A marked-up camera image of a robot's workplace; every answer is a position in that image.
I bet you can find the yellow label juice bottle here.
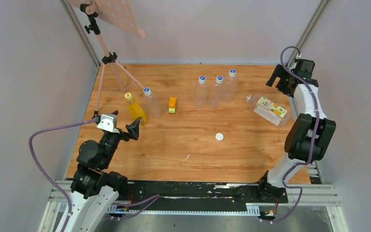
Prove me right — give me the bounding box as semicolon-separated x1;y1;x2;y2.
125;95;147;125

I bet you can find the yellow bottle cap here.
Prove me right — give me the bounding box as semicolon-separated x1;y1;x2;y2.
124;92;132;101

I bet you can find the large pineapple juice bottle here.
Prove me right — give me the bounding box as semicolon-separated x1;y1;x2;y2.
246;95;292;127

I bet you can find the white bottle cap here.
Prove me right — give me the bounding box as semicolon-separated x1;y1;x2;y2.
215;133;224;141

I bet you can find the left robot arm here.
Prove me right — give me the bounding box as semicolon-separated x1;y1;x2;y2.
56;111;141;232

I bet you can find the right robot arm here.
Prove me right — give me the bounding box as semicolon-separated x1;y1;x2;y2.
256;58;336;202

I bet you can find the clear capped bottle right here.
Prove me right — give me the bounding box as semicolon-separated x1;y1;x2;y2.
221;69;238;102

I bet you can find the clear capped bottle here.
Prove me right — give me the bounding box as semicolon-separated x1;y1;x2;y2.
221;69;238;102
208;75;224;108
194;76;209;108

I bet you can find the clear capped bottle middle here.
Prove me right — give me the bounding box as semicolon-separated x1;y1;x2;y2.
208;75;224;108

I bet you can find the clear capped bottle left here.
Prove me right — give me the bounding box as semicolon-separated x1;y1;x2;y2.
194;76;209;108

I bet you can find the yellow green toy block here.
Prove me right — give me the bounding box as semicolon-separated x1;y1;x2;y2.
168;97;177;114

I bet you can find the pink music stand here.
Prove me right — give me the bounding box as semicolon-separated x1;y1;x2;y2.
67;0;151;116

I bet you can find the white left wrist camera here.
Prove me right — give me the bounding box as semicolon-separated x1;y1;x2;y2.
97;113;119;133

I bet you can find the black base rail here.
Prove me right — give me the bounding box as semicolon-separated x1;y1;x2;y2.
105;180;288;219

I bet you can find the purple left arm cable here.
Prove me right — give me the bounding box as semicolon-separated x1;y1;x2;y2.
29;118;98;232

